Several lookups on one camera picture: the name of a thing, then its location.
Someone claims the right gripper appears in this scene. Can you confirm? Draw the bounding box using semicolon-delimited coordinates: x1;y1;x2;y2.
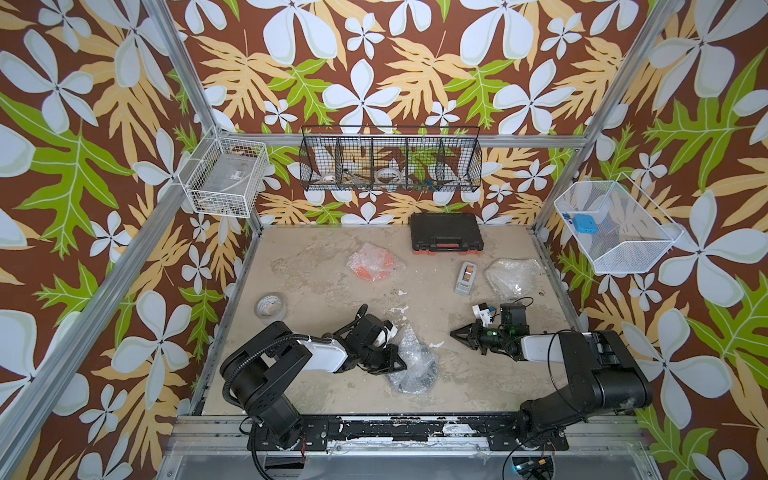
449;319;509;355

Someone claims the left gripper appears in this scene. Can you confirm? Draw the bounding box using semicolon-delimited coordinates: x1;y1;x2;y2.
358;345;407;375

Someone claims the orange plastic plate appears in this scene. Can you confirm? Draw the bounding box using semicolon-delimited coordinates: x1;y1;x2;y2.
349;251;398;282

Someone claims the clear bubble wrap sheet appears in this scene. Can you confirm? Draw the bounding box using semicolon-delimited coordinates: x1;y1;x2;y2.
347;243;405;282

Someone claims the black dinner plate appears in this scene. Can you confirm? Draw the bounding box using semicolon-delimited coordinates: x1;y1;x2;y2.
390;351;438;395

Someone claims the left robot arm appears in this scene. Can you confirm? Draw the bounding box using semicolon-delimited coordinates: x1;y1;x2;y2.
219;305;407;449

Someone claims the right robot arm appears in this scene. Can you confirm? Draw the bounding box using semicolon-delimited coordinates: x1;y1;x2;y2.
450;297;653;448

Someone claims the grey tape dispenser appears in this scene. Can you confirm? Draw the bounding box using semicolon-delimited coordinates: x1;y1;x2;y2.
454;262;477;295

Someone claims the clear tape roll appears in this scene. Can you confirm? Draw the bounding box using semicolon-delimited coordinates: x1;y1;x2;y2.
254;293;288;325

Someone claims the black tool case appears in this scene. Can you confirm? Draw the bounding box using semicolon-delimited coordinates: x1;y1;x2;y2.
409;213;484;254

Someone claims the blue small object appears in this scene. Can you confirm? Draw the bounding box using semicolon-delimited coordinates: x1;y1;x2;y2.
572;214;599;235

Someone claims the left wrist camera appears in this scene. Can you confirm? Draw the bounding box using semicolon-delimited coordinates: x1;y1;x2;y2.
374;325;398;347

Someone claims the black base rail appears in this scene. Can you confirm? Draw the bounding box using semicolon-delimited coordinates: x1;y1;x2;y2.
247;412;569;453

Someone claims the black wire basket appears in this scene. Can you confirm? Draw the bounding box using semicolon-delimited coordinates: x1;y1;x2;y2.
298;125;483;193

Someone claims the white wire basket right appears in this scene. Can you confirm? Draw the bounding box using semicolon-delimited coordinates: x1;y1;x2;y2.
554;174;684;276

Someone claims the white wire basket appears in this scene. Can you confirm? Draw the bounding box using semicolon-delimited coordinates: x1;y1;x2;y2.
554;174;684;276
179;129;270;219

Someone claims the white wire basket left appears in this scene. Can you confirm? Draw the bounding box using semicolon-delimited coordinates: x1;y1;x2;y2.
179;129;270;219

